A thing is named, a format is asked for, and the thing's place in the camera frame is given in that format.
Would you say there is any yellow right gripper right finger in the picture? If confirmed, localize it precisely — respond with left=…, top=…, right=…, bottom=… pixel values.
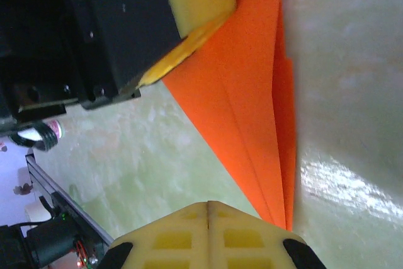
left=207, top=201, right=328, bottom=269

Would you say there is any aluminium mounting rail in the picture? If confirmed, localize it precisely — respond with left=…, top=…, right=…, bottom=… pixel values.
left=25, top=152, right=115, bottom=251

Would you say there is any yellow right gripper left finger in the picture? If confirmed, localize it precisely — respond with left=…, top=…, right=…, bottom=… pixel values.
left=108, top=201, right=210, bottom=269

